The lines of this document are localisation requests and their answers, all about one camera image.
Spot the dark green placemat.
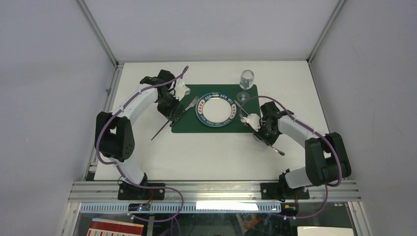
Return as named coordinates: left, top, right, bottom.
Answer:
left=171, top=84, right=253, bottom=133

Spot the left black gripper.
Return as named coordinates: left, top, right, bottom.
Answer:
left=156, top=92, right=182, bottom=121

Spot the silver table knife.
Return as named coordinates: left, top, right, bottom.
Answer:
left=234, top=100, right=249, bottom=116

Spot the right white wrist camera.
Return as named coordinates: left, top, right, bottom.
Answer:
left=240, top=113, right=261, bottom=131

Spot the silver spoon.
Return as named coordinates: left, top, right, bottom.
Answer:
left=253, top=134, right=285, bottom=156

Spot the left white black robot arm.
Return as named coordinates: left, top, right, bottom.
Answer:
left=94, top=67, right=190, bottom=200

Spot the red striped book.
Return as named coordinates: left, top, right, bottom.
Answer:
left=87, top=218, right=144, bottom=236

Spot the white box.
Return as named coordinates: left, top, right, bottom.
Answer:
left=297, top=226, right=354, bottom=236

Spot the white slotted cable duct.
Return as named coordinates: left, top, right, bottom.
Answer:
left=80, top=201, right=281, bottom=214

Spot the white plate teal rim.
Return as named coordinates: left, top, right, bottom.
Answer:
left=195, top=92, right=237, bottom=127

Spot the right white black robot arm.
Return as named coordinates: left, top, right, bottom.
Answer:
left=253, top=102, right=352, bottom=201

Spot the clear drinking glass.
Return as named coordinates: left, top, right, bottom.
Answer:
left=237, top=69, right=255, bottom=102

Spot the orange object under table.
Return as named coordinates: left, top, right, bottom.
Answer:
left=243, top=215, right=263, bottom=230

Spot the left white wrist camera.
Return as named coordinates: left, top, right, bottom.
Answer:
left=173, top=79, right=191, bottom=101

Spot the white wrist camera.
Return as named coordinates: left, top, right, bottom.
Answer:
left=173, top=79, right=191, bottom=101
left=240, top=113, right=261, bottom=131

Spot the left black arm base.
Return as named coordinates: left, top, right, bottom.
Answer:
left=118, top=182, right=165, bottom=201

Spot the aluminium frame rail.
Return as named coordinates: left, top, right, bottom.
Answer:
left=68, top=180, right=362, bottom=203

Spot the silver fork dark handle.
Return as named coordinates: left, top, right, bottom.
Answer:
left=170, top=96, right=199, bottom=127

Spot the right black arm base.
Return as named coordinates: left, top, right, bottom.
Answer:
left=260, top=182, right=310, bottom=202

